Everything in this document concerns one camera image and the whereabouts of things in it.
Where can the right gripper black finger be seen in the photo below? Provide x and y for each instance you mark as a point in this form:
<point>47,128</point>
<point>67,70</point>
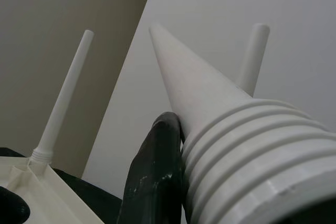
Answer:
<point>152,169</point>

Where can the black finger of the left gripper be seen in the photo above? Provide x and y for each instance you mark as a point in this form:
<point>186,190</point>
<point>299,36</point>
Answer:
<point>11,208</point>

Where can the white plastic table top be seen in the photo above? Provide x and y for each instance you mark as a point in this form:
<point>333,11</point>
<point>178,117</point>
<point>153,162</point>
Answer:
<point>52,195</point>

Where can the white plastic table leg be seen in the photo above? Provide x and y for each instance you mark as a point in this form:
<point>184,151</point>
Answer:
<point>236,155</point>
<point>253,56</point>
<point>65,90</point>

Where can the black cloth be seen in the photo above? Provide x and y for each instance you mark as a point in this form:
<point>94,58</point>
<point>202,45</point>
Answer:
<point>89,192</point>

